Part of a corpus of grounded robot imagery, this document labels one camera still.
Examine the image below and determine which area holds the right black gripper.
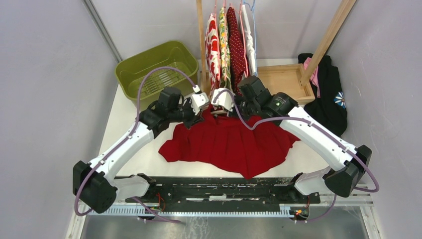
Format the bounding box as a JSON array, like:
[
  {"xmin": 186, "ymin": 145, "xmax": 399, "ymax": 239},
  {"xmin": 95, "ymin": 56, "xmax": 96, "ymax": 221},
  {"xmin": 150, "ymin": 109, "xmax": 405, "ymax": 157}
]
[{"xmin": 223, "ymin": 93, "xmax": 259, "ymax": 122}]

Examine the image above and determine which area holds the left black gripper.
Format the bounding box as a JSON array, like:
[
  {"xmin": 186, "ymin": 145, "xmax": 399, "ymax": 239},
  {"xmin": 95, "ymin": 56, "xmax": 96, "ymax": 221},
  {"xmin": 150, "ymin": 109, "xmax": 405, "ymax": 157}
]
[{"xmin": 168, "ymin": 97, "xmax": 204, "ymax": 129}]

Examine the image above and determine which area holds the red skirt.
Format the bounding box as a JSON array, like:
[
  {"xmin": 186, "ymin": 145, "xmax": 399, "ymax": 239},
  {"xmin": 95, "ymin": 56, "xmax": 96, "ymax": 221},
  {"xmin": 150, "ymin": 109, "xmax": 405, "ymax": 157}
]
[{"xmin": 159, "ymin": 108, "xmax": 299, "ymax": 179}]

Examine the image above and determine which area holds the cream plastic hanger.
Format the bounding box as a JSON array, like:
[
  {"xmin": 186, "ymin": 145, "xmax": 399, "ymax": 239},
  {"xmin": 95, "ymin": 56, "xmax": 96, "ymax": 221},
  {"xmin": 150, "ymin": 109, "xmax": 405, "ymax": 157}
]
[{"xmin": 210, "ymin": 110, "xmax": 228, "ymax": 117}]

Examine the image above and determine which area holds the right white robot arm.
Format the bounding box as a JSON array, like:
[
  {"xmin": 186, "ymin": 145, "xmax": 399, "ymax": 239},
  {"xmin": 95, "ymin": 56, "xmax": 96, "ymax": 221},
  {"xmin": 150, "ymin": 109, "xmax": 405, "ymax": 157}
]
[{"xmin": 235, "ymin": 76, "xmax": 380, "ymax": 203}]

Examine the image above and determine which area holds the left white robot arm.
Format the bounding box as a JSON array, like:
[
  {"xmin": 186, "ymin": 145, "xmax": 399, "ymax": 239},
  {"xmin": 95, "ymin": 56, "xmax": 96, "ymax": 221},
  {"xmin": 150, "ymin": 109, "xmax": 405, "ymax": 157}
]
[{"xmin": 72, "ymin": 86, "xmax": 209, "ymax": 214}]

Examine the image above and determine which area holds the wooden clothes rack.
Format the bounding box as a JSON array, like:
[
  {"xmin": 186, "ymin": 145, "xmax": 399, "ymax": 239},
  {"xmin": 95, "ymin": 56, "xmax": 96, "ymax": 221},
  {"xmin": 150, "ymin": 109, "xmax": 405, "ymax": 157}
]
[{"xmin": 196, "ymin": 0, "xmax": 357, "ymax": 106}]

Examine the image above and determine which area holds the green plastic basket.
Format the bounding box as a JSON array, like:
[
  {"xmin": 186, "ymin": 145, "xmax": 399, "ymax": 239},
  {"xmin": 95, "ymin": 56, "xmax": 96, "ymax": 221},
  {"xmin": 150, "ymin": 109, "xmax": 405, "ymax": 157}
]
[{"xmin": 115, "ymin": 41, "xmax": 199, "ymax": 111}]

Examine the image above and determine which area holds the dark red polka-dot garment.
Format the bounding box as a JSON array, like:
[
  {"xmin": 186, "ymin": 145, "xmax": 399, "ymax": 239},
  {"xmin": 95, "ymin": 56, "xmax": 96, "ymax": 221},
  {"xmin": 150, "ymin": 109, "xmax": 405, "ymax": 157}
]
[{"xmin": 226, "ymin": 7, "xmax": 248, "ymax": 94}]

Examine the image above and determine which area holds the yellow floral print garment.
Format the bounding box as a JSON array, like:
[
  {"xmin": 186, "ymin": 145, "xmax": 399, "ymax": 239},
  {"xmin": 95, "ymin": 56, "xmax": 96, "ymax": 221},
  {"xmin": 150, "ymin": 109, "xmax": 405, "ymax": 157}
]
[{"xmin": 218, "ymin": 7, "xmax": 232, "ymax": 90}]

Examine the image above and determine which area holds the white garment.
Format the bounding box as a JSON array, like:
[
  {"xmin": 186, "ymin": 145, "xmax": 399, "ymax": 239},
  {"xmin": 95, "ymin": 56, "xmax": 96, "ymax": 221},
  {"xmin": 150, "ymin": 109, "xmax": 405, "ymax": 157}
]
[{"xmin": 239, "ymin": 2, "xmax": 255, "ymax": 76}]

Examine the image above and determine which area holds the red poppy print garment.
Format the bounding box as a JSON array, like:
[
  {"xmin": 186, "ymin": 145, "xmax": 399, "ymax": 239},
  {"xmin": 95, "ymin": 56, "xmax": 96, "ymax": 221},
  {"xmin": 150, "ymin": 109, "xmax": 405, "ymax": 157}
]
[{"xmin": 205, "ymin": 13, "xmax": 221, "ymax": 92}]

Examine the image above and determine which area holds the black garment with flower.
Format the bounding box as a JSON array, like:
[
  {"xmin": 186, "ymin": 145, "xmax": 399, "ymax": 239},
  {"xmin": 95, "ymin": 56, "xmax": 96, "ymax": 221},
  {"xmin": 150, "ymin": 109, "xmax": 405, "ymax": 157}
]
[{"xmin": 304, "ymin": 55, "xmax": 348, "ymax": 136}]

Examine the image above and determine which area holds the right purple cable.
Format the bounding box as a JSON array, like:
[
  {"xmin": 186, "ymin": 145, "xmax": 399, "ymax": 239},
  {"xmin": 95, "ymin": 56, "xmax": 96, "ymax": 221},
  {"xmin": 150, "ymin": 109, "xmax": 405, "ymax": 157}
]
[{"xmin": 212, "ymin": 88, "xmax": 380, "ymax": 222}]

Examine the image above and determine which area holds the purple cable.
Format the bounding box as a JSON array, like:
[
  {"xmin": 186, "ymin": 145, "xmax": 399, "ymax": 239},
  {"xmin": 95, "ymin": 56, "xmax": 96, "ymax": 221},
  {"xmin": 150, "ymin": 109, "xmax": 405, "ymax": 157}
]
[
  {"xmin": 74, "ymin": 66, "xmax": 203, "ymax": 217},
  {"xmin": 212, "ymin": 88, "xmax": 380, "ymax": 222}
]

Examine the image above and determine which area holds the pink wire hanger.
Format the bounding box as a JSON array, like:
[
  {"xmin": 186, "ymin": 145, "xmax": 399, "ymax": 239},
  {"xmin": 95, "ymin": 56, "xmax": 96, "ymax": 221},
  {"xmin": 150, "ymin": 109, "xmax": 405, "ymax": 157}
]
[{"xmin": 206, "ymin": 5, "xmax": 249, "ymax": 85}]

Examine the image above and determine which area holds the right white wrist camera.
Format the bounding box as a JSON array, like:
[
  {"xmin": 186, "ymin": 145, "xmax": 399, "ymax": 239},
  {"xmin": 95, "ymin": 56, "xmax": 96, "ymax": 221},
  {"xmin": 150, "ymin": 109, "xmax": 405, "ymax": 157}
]
[{"xmin": 210, "ymin": 88, "xmax": 234, "ymax": 112}]

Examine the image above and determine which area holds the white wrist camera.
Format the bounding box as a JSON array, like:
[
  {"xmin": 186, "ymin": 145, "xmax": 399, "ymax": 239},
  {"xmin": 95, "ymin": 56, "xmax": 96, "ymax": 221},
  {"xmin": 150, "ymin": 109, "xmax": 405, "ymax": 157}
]
[
  {"xmin": 210, "ymin": 88, "xmax": 234, "ymax": 112},
  {"xmin": 191, "ymin": 93, "xmax": 210, "ymax": 115}
]

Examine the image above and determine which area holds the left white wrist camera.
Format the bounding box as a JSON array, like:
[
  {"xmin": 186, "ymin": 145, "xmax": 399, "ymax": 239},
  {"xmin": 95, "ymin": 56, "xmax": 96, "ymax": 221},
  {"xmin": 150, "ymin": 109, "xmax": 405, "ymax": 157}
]
[{"xmin": 191, "ymin": 93, "xmax": 210, "ymax": 115}]

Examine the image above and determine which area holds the blue wire hanger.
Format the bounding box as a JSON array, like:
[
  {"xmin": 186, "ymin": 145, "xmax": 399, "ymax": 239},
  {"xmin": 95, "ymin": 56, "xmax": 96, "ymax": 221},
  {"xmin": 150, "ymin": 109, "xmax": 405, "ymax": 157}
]
[{"xmin": 243, "ymin": 0, "xmax": 258, "ymax": 76}]

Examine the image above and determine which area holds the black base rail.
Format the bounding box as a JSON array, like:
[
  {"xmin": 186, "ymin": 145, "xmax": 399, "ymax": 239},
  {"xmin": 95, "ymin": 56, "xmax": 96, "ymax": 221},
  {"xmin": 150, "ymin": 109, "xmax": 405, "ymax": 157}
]
[{"xmin": 139, "ymin": 177, "xmax": 320, "ymax": 213}]

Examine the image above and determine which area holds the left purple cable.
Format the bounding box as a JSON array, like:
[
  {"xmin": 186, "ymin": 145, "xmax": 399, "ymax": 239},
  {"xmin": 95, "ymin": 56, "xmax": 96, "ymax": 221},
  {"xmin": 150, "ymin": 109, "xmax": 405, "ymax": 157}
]
[{"xmin": 74, "ymin": 66, "xmax": 203, "ymax": 217}]

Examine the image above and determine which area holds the white slotted cable duct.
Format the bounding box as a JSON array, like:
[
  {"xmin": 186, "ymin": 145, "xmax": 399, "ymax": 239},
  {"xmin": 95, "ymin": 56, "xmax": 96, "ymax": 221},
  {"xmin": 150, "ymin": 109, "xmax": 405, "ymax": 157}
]
[{"xmin": 100, "ymin": 204, "xmax": 305, "ymax": 219}]

